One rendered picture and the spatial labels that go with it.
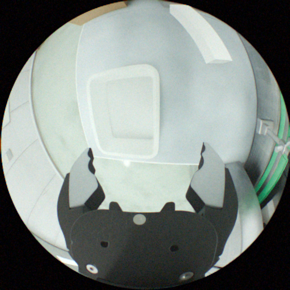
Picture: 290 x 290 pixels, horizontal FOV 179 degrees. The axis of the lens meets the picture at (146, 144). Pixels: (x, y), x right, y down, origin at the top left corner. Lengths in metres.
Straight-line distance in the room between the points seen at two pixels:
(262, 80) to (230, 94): 0.19
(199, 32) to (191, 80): 0.16
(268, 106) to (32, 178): 3.63
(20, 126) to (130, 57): 3.17
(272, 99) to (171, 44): 0.35
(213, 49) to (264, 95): 0.24
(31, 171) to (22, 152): 0.55
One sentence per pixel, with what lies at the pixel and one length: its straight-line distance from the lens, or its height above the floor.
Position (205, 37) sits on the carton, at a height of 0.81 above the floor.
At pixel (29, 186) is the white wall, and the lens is 3.29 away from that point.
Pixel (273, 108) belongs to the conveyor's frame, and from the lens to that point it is 0.41.
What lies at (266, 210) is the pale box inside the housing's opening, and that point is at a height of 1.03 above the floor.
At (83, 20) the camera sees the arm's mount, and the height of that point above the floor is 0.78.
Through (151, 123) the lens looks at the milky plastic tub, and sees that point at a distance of 0.30.
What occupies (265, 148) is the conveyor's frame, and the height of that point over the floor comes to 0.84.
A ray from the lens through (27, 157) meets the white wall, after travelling 3.21.
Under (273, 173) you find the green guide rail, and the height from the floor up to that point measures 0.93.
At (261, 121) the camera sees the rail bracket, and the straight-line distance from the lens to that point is 0.31.
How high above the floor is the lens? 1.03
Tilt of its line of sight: 58 degrees down
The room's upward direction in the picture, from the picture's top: 162 degrees counter-clockwise
